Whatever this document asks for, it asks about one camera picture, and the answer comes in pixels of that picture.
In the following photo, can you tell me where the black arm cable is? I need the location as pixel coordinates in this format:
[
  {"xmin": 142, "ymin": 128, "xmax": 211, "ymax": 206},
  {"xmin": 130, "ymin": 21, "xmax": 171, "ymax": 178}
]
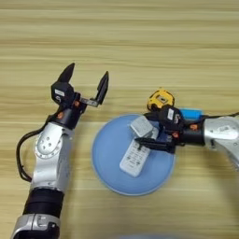
[
  {"xmin": 204, "ymin": 111, "xmax": 239, "ymax": 120},
  {"xmin": 16, "ymin": 125, "xmax": 50, "ymax": 183}
]

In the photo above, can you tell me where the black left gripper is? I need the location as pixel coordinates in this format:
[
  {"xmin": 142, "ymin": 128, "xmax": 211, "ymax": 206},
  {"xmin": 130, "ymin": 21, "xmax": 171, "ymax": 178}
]
[{"xmin": 46, "ymin": 63, "xmax": 110, "ymax": 131}]

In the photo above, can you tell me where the yellow black tape measure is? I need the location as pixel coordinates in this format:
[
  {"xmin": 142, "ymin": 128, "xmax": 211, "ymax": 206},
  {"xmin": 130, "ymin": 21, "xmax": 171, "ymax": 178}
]
[{"xmin": 147, "ymin": 88, "xmax": 176, "ymax": 113}]

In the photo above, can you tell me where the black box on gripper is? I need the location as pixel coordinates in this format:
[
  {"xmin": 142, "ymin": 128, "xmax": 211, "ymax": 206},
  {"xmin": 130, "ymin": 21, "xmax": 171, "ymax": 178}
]
[
  {"xmin": 50, "ymin": 81, "xmax": 76, "ymax": 105},
  {"xmin": 158, "ymin": 105, "xmax": 185, "ymax": 132}
]

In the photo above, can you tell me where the blue rectangular block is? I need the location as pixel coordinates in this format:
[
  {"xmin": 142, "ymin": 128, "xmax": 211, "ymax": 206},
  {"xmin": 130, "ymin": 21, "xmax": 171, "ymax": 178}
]
[{"xmin": 178, "ymin": 107, "xmax": 204, "ymax": 121}]

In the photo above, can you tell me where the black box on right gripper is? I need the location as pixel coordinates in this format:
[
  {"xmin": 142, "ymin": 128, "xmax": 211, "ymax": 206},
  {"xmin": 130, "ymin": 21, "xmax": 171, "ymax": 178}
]
[{"xmin": 158, "ymin": 105, "xmax": 185, "ymax": 132}]

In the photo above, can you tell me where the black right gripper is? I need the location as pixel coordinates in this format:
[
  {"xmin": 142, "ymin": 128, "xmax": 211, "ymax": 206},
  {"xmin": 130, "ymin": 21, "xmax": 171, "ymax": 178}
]
[{"xmin": 134, "ymin": 111, "xmax": 207, "ymax": 154}]

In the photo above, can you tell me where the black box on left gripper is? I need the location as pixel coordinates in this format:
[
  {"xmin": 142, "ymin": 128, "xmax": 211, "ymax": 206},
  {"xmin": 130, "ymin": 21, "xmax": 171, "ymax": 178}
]
[{"xmin": 50, "ymin": 81, "xmax": 76, "ymax": 105}]

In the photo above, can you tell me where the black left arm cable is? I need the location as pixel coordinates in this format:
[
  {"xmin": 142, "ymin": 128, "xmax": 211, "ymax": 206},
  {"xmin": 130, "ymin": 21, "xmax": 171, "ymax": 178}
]
[{"xmin": 16, "ymin": 125, "xmax": 50, "ymax": 183}]

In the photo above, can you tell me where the small grey square box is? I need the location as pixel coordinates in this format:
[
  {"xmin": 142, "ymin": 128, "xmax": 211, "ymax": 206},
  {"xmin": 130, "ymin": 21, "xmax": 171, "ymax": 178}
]
[{"xmin": 130, "ymin": 115, "xmax": 154, "ymax": 139}]

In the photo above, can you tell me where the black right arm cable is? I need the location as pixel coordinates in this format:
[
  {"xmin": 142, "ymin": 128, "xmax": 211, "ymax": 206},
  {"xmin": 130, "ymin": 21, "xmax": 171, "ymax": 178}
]
[{"xmin": 204, "ymin": 111, "xmax": 239, "ymax": 120}]

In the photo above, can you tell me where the white remote control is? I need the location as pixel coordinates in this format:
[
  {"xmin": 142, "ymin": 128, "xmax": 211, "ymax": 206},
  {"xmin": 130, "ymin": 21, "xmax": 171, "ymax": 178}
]
[{"xmin": 119, "ymin": 125, "xmax": 161, "ymax": 178}]

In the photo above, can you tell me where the round blue plate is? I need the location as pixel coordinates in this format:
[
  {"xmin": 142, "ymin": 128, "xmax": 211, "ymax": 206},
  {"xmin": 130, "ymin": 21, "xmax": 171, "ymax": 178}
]
[{"xmin": 91, "ymin": 113, "xmax": 176, "ymax": 197}]

